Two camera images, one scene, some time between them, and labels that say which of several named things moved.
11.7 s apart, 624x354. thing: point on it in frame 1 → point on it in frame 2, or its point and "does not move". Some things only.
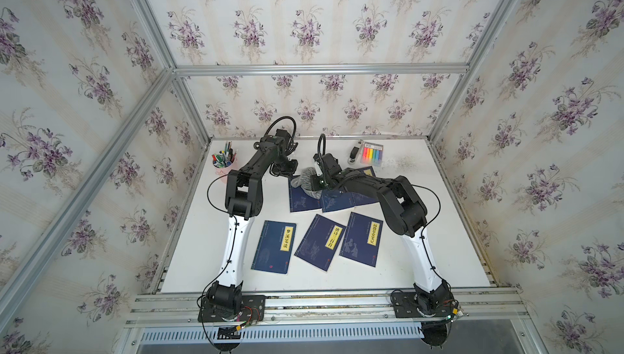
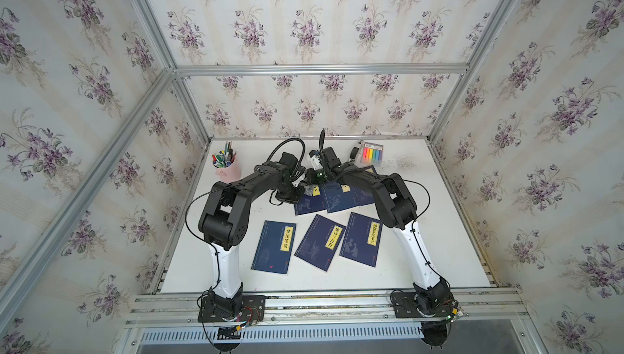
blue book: [299, 200] does not move
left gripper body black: [280, 167] → [288, 193]
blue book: [332, 200] does not move
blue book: [274, 248] does not move
